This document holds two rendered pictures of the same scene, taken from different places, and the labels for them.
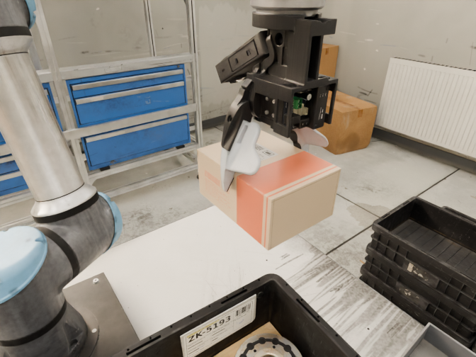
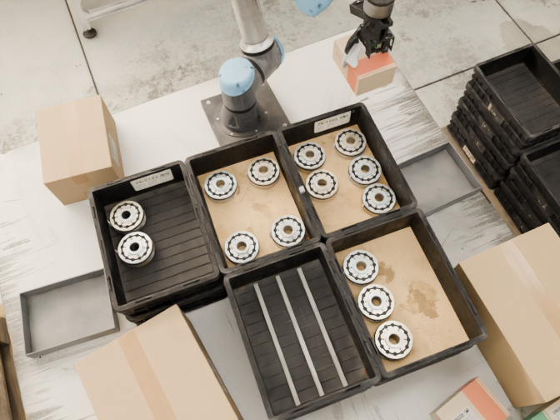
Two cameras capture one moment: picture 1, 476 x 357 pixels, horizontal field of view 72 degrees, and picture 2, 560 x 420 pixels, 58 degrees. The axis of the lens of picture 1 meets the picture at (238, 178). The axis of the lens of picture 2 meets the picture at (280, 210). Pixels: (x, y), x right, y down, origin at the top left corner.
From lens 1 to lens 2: 1.13 m
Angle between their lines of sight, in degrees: 36
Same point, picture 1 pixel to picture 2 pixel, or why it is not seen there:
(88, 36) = not seen: outside the picture
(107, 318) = (271, 107)
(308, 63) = (379, 37)
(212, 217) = not seen: hidden behind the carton
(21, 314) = (243, 101)
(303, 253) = (397, 86)
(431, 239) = (527, 86)
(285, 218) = (365, 85)
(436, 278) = (502, 117)
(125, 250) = not seen: hidden behind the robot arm
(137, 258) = (283, 71)
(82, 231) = (267, 62)
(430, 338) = (447, 149)
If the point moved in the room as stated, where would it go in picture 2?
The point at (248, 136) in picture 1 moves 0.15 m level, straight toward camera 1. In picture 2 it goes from (355, 50) to (344, 92)
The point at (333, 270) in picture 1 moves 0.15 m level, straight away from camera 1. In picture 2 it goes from (413, 102) to (432, 76)
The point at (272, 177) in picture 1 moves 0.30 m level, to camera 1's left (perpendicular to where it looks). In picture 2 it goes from (363, 67) to (261, 50)
